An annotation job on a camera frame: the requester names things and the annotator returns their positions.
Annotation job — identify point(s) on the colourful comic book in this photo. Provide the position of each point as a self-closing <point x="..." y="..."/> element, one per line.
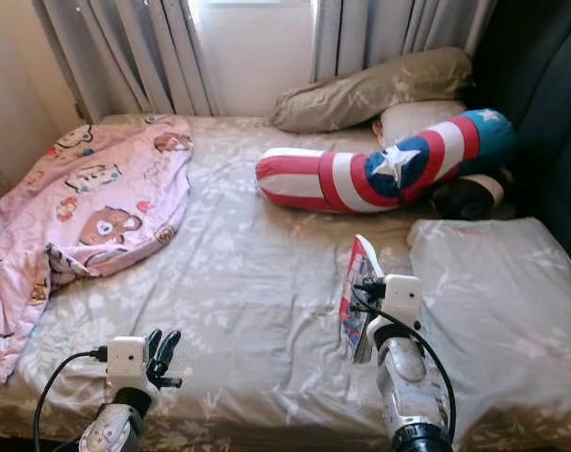
<point x="356" y="282"/>

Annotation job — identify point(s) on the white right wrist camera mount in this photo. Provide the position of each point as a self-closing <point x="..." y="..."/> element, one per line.
<point x="402" y="299"/>

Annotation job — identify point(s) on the olive floral pillow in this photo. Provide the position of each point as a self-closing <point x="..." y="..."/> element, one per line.
<point x="370" y="92"/>

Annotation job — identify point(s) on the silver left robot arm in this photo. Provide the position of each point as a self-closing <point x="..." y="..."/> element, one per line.
<point x="116" y="428"/>

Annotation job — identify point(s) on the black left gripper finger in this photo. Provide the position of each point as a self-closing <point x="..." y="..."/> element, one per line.
<point x="171" y="350"/>
<point x="154" y="347"/>

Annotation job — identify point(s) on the pink cartoon print blanket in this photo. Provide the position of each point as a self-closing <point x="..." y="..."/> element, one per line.
<point x="88" y="202"/>

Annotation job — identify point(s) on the dark blue upholstered panel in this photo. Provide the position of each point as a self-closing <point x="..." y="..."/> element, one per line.
<point x="545" y="113"/>

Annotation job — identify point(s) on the bed with grey floral sheet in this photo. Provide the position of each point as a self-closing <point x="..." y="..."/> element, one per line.
<point x="267" y="311"/>

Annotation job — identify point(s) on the grey pleated curtain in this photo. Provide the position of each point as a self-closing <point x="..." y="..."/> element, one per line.
<point x="399" y="33"/>
<point x="125" y="52"/>

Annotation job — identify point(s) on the plain white pillow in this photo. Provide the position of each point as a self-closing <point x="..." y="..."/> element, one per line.
<point x="413" y="119"/>

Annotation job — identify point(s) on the black and beige plush toy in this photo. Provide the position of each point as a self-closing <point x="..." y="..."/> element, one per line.
<point x="469" y="200"/>

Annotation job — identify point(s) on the grey floral pillow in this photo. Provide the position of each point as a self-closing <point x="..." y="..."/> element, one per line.
<point x="502" y="301"/>

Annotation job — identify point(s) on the red white blue star bolster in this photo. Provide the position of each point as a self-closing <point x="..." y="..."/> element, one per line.
<point x="333" y="182"/>

